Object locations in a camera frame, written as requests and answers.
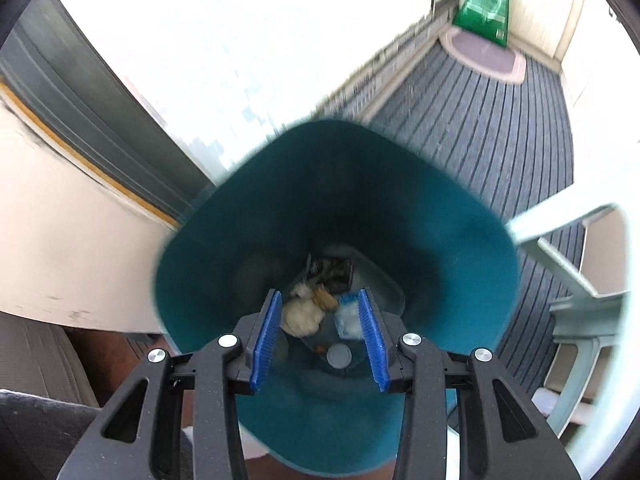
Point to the beige fabric cushion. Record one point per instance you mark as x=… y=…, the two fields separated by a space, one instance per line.
x=35 y=355

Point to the grey striped carpet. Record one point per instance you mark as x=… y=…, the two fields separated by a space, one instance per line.
x=475 y=135

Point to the tan peel piece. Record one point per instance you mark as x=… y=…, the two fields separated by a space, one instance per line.
x=325 y=300

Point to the green rice bag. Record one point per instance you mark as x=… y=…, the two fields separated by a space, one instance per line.
x=482 y=0

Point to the clear plastic wrapper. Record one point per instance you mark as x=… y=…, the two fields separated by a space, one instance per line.
x=347 y=317

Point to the grey oval floor mat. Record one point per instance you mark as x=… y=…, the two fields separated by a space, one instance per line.
x=480 y=57

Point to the light green plastic stool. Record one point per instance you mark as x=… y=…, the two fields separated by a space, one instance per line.
x=575 y=315

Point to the white tissue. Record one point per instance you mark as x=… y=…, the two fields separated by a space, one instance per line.
x=300 y=317

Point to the white round plastic lid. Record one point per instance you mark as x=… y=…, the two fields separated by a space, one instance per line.
x=339 y=355

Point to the teal plastic bin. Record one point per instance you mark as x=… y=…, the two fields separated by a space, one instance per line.
x=450 y=260

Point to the black foil packet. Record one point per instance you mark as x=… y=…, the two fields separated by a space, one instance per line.
x=330 y=270

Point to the large frosted patterned glass door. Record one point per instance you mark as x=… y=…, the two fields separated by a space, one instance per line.
x=200 y=60

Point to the grey cloth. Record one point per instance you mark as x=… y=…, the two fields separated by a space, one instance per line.
x=35 y=435

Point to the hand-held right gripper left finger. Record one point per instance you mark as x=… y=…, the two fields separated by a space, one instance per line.
x=265 y=340

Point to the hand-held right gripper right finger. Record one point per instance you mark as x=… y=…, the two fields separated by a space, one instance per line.
x=372 y=340

